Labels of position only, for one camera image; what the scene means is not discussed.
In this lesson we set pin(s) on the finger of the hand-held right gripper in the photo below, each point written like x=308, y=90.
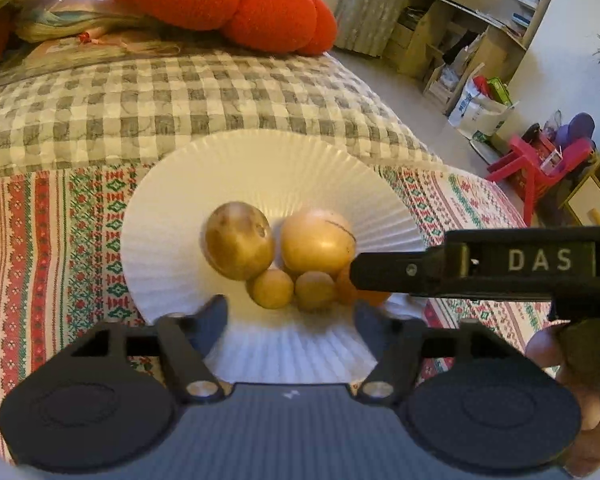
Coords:
x=400, y=270

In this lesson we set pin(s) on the folded cloth stack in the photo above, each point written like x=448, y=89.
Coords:
x=80, y=35

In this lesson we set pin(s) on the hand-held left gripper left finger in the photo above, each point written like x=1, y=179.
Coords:
x=212, y=317

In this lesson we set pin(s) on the person's right hand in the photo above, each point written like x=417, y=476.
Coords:
x=545, y=347

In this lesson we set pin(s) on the red plastic stool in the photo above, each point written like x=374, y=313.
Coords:
x=522, y=157

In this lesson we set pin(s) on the yellow plum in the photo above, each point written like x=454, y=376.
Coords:
x=314, y=290
x=272, y=288

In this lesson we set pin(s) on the grey checkered quilt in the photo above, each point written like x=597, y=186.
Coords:
x=180, y=95

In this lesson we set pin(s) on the purple toy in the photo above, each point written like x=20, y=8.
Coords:
x=577, y=130

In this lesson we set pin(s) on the pale yellow round fruit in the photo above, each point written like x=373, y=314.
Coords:
x=317, y=247

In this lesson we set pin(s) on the patterned curtain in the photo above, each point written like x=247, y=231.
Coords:
x=375, y=5

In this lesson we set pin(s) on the brown round fruit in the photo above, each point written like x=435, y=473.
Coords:
x=237, y=240

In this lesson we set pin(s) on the yellow white cabinet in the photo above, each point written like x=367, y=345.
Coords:
x=592, y=197

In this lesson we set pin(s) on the red tomato-shaped cushion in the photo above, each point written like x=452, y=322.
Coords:
x=215, y=0

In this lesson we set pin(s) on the wooden shelf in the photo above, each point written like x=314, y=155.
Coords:
x=460, y=20

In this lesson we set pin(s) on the white fluted plate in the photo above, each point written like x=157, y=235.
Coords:
x=260, y=170

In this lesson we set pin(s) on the striped patterned blanket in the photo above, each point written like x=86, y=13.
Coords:
x=55, y=260

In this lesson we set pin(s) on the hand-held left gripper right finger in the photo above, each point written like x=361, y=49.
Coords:
x=367, y=321

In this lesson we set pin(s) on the white shopping bag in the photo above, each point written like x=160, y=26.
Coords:
x=480, y=115

